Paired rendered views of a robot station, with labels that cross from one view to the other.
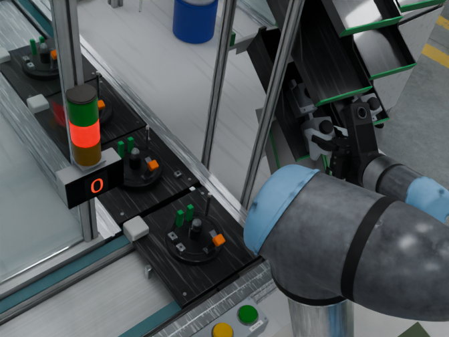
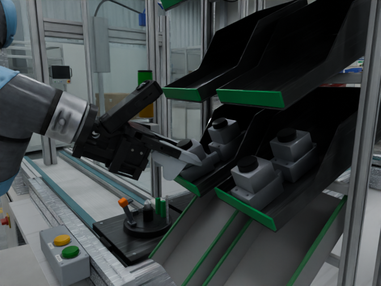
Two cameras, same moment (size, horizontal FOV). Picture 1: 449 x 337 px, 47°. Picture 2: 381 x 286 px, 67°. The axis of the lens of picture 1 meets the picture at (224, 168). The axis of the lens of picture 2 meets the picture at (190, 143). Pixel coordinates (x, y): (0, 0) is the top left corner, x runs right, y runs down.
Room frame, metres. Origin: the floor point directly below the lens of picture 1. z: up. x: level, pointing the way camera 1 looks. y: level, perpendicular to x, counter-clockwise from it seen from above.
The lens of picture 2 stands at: (0.91, -0.71, 1.38)
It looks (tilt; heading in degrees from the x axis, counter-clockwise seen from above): 12 degrees down; 98
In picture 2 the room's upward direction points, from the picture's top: straight up
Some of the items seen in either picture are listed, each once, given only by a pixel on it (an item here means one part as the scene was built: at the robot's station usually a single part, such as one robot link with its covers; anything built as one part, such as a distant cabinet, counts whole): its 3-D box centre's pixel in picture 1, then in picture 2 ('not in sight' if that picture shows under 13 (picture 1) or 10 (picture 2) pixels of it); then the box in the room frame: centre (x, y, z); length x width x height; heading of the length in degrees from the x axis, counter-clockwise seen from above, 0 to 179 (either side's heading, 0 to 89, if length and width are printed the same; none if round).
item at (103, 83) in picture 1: (85, 101); not in sight; (1.02, 0.40, 1.01); 0.24 x 0.24 x 0.13; 47
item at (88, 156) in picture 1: (86, 147); (145, 109); (0.63, 0.25, 1.28); 0.05 x 0.05 x 0.05
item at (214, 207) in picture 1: (194, 241); (148, 228); (0.68, 0.04, 0.96); 0.24 x 0.24 x 0.02; 47
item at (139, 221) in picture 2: (194, 237); (148, 222); (0.68, 0.04, 0.98); 0.14 x 0.14 x 0.02
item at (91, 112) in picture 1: (82, 106); (145, 79); (0.63, 0.25, 1.38); 0.05 x 0.05 x 0.05
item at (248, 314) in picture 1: (247, 315); (70, 253); (0.53, -0.11, 0.96); 0.04 x 0.04 x 0.02
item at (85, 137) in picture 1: (85, 128); not in sight; (0.63, 0.25, 1.33); 0.05 x 0.05 x 0.05
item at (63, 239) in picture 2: (222, 333); (62, 241); (0.48, -0.06, 0.96); 0.04 x 0.04 x 0.02
